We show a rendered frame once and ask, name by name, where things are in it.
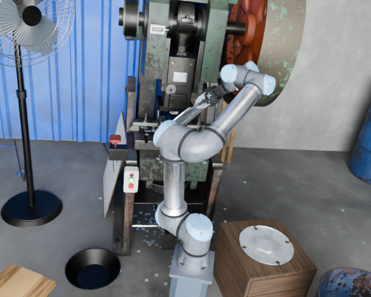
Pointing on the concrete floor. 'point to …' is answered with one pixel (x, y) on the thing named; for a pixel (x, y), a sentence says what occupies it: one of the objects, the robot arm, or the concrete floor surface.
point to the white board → (113, 167)
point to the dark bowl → (92, 269)
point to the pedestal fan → (19, 24)
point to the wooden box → (239, 284)
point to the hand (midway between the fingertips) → (198, 104)
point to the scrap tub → (350, 283)
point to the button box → (129, 181)
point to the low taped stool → (20, 283)
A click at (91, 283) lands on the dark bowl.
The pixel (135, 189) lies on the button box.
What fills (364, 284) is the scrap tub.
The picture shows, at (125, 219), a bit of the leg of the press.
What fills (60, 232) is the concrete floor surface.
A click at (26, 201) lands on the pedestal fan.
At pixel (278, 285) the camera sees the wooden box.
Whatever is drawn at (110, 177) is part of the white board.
